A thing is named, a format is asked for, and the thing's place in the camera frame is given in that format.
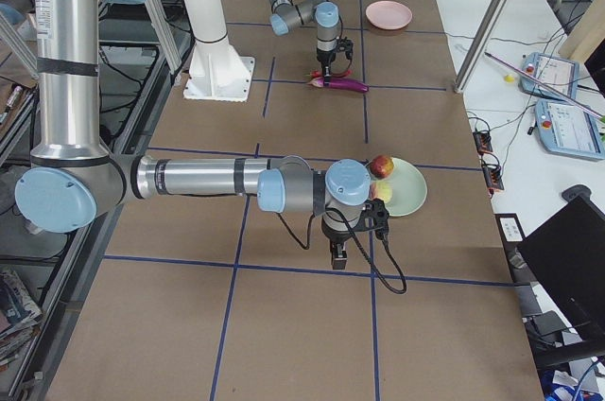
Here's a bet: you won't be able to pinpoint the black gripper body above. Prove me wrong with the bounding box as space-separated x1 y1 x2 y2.
321 216 352 245
316 48 335 66

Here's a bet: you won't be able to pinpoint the purple eggplant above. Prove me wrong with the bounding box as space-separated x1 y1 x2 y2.
307 77 369 94

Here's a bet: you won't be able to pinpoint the yellow-green guava fruit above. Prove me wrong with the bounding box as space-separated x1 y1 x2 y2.
370 180 393 204

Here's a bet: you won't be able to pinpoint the red-yellow pomegranate fruit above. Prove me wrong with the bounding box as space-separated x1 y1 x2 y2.
368 154 395 180

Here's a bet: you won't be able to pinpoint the red chili pepper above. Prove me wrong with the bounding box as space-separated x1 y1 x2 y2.
309 69 352 78

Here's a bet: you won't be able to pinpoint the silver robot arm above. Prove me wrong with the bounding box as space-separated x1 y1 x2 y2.
268 0 340 85
15 0 370 270

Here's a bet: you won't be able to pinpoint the pink plate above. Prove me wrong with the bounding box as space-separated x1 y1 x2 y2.
365 0 413 30

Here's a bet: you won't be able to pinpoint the light green plate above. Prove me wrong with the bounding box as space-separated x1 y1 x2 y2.
366 156 427 217

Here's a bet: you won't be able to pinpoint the white pillar with base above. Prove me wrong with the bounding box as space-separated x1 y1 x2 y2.
183 0 255 102

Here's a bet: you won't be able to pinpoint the orange circuit board lower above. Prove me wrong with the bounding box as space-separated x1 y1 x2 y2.
481 163 505 195

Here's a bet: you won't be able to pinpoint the orange circuit board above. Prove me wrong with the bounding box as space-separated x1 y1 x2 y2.
473 131 493 154
481 163 505 195

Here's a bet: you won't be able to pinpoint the orange circuit board upper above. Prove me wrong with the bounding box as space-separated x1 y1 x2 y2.
473 131 493 154

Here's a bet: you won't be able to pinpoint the white label card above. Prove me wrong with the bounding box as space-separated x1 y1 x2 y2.
499 217 524 242

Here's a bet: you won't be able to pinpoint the black monitor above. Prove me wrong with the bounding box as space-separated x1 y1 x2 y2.
518 197 604 340

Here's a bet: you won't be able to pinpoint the upper teach pendant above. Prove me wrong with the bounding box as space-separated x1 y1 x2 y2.
520 52 580 99

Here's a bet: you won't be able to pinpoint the teach pendant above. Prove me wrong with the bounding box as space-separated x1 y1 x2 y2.
520 52 580 99
535 98 604 161

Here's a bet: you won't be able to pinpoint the lower teach pendant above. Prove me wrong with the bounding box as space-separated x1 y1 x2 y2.
535 98 604 161

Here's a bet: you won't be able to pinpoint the metal rod pink tipped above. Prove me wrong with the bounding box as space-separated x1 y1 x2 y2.
484 51 604 123

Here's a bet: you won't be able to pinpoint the stack of magazines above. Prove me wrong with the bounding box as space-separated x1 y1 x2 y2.
1 267 43 371

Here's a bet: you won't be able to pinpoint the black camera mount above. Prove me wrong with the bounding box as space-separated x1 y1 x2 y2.
354 199 389 240
336 37 354 61

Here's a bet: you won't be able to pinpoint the aluminium frame post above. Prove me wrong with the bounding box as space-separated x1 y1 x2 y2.
454 0 508 94

